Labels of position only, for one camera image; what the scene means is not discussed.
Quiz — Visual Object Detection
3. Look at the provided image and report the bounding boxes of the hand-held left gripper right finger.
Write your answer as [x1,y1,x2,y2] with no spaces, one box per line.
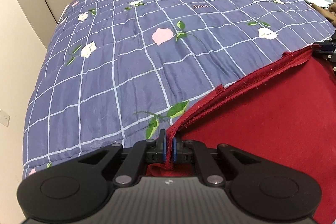
[172,135,259,187]

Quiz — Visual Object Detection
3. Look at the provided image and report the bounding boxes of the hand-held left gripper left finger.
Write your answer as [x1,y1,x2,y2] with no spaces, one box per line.
[77,130,167,187]

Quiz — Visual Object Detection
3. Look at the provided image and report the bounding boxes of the red long-sleeved sweater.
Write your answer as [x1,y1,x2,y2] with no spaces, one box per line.
[146,44,336,224]

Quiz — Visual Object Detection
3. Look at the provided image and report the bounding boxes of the brown garment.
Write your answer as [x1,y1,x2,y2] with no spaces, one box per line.
[327,2,336,28]

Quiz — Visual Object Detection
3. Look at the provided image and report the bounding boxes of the blue floral checked quilt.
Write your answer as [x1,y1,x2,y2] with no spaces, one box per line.
[23,0,336,180]

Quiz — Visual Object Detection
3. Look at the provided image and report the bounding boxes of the white wall socket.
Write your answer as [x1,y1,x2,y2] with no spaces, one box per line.
[0,109,10,127]

